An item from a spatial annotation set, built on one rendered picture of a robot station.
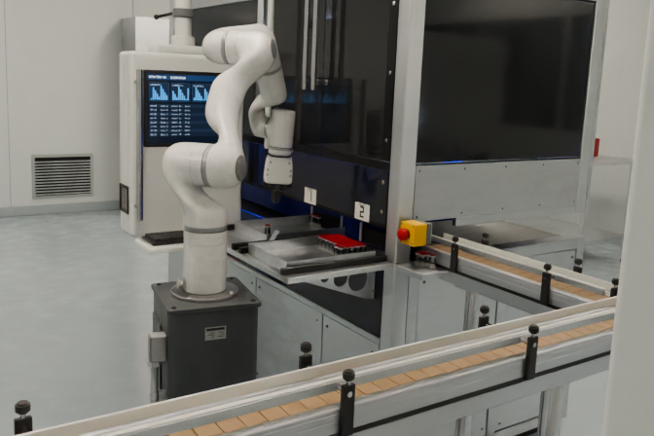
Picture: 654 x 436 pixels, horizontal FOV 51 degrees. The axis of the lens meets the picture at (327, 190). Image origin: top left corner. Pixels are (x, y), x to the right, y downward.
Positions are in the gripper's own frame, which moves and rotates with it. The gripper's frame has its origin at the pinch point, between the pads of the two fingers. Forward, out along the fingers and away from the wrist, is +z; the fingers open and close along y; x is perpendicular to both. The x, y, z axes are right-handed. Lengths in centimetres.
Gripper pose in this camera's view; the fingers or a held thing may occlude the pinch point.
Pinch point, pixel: (275, 198)
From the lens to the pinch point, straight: 246.9
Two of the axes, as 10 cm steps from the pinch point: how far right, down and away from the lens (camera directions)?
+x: 2.0, 1.8, -9.6
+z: -1.0, 9.8, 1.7
